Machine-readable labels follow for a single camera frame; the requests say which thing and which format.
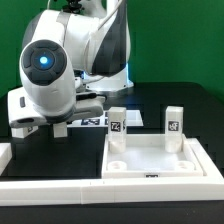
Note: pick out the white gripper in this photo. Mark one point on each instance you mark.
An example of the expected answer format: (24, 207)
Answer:
(23, 112)

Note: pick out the white square table top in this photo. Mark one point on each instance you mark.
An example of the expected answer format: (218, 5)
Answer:
(145, 157)

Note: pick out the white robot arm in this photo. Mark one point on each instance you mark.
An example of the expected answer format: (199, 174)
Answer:
(90, 36)

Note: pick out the white marker plate with tags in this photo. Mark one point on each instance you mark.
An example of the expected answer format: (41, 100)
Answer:
(133, 118)

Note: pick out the white U-shaped fence wall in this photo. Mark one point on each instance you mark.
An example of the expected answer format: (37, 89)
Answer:
(210, 186)

